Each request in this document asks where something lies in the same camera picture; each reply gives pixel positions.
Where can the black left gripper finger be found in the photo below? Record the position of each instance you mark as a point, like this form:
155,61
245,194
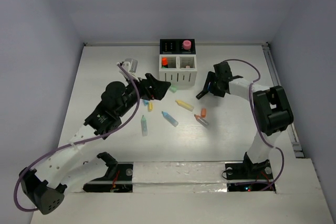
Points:
154,94
157,84

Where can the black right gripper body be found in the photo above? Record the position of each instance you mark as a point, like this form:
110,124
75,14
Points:
217,80

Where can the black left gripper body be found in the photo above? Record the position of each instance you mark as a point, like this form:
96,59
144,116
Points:
132,94

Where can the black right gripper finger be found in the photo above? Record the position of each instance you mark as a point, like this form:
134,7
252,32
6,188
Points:
218,91
209,79

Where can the black orange capped highlighter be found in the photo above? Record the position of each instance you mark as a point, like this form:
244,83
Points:
165,63

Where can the pink capped glue bottle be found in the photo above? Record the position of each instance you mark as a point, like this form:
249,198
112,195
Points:
186,44

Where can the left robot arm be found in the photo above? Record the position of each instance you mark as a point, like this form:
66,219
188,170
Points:
49,179

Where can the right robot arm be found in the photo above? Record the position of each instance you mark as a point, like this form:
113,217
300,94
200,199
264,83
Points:
270,109

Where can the yellow marker cap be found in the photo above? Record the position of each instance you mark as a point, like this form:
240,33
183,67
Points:
150,106

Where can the green marker cap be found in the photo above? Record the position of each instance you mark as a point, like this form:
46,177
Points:
173,89

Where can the blue pastel highlighter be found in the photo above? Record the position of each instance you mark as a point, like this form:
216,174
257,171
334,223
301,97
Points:
170,119

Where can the white slatted organizer box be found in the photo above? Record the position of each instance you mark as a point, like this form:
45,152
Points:
176,73

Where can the orange marker cap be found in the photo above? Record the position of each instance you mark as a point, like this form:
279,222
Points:
203,112

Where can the yellow pastel highlighter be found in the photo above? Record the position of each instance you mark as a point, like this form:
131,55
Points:
185,105

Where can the green pastel highlighter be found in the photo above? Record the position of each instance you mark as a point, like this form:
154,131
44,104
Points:
144,127

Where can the orange pastel highlighter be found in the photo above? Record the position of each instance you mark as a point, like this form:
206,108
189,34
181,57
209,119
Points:
201,120

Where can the black slatted organizer box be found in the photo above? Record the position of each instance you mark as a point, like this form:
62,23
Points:
176,47

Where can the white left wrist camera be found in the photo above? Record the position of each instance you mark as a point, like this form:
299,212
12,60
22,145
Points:
128,69

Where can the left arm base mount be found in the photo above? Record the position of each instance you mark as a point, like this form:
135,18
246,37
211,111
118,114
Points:
117,177

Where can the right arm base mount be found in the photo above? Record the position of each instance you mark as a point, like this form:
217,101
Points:
249,176

